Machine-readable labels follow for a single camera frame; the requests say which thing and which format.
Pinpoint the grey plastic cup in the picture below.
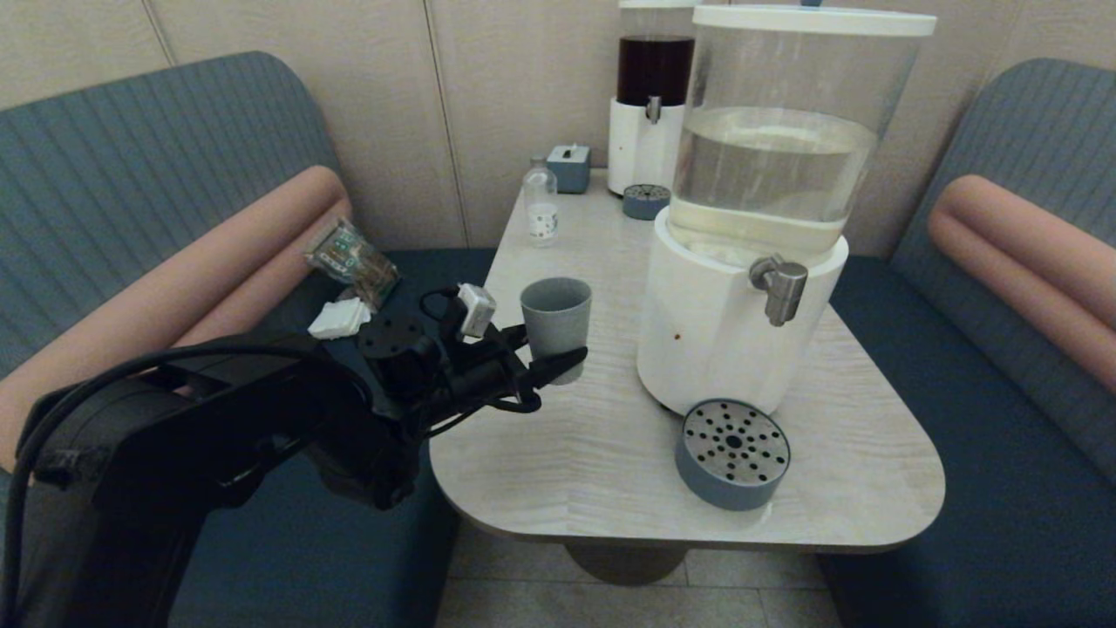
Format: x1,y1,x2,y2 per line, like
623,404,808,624
521,277,593,386

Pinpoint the large steel dispenser tap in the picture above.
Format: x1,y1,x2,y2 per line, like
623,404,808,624
750,256,812,328

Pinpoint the white folded napkin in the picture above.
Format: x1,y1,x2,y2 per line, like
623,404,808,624
308,299,372,340

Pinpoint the clear bottle white label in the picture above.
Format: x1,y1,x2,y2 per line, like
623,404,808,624
524,155,560,247

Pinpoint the crinkled snack bag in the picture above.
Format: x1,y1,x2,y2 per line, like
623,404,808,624
303,218,403,311

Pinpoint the large clear water dispenser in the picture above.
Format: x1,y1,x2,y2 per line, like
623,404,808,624
636,4,938,417

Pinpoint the blue-grey tissue box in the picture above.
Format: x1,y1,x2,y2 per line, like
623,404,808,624
548,144,592,195

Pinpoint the small perforated drip tray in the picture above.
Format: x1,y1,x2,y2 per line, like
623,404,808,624
623,184,672,221

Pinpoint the large perforated drip tray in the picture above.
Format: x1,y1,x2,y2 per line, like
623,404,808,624
675,398,792,510

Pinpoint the dark tea dispenser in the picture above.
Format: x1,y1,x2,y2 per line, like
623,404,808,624
607,0,698,198

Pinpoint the dark blue seat cushion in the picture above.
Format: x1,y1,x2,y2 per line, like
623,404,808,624
815,256,1116,628
166,249,498,628

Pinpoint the pink sofa bolster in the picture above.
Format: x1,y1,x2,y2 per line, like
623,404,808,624
926,175,1116,398
0,166,354,472

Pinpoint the blue-grey ribbed sofa backrest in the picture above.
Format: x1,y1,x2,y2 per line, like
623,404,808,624
889,58,1116,485
0,51,354,489

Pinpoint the white water dispenser lid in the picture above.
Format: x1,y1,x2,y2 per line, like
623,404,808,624
693,0,938,38

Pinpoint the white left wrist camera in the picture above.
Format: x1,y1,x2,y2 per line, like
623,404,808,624
457,283,498,340

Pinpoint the dark round table pedestal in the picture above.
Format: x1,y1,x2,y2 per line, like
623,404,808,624
562,543,690,587

